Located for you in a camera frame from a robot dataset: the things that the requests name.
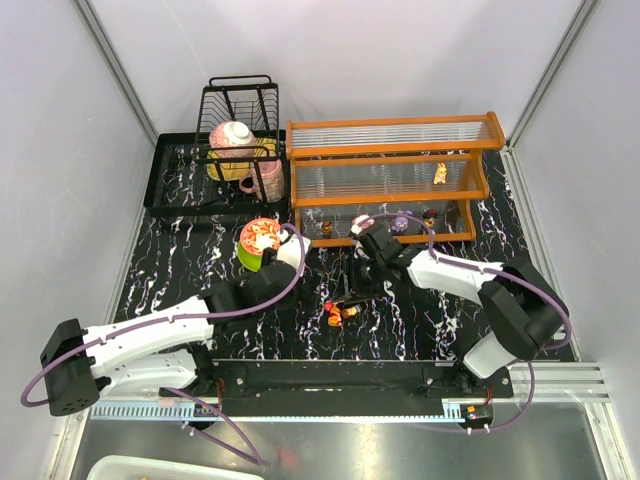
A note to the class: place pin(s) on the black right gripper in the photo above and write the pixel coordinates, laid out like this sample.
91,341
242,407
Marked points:
364,276

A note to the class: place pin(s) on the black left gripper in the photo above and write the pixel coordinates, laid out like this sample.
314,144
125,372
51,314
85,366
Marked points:
270,255

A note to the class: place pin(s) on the yellow bear toy figure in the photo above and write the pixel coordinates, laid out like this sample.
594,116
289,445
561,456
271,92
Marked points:
335,318

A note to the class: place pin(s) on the brown haired small toy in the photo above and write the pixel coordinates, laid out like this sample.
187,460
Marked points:
327,229

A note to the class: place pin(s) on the brown rabbit toy figure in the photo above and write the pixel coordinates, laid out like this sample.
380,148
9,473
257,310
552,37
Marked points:
440,176

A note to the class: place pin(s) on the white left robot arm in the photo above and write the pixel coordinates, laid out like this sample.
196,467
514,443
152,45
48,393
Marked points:
76,362

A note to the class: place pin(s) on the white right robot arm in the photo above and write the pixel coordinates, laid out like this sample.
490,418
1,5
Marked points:
525,315

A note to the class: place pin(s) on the wooden tiered display shelf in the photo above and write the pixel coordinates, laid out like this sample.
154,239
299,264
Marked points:
343,169

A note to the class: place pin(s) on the lime green plate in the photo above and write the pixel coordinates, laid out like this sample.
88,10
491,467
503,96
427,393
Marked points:
250,254

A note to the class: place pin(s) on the orange patterned white bowl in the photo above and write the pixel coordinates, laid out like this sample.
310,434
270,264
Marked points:
260,234

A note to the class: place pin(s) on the pink white lamb toy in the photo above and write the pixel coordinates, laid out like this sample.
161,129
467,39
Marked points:
363,221

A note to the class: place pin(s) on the purple bunny toy figure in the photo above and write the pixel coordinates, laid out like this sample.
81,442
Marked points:
401,223

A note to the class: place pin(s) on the Snow White toy figure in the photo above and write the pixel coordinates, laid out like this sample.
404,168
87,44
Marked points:
429,217

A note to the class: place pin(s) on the pink floral mug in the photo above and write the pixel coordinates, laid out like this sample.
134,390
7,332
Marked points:
266,180

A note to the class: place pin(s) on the yellow plate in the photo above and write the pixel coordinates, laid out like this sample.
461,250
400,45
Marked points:
227,165

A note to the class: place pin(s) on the black drain tray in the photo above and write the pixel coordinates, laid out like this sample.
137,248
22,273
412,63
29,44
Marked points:
179,184

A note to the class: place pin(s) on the pink floral bowl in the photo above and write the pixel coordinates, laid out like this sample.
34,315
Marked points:
232,139

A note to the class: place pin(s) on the white plastic bin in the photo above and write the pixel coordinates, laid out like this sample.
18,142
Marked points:
115,467

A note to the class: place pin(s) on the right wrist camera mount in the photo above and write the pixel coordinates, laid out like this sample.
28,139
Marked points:
355,231

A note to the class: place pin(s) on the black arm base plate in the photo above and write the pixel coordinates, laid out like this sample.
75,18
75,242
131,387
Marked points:
241,378

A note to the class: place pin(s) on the black wire dish rack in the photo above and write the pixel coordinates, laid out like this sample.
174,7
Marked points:
250,99

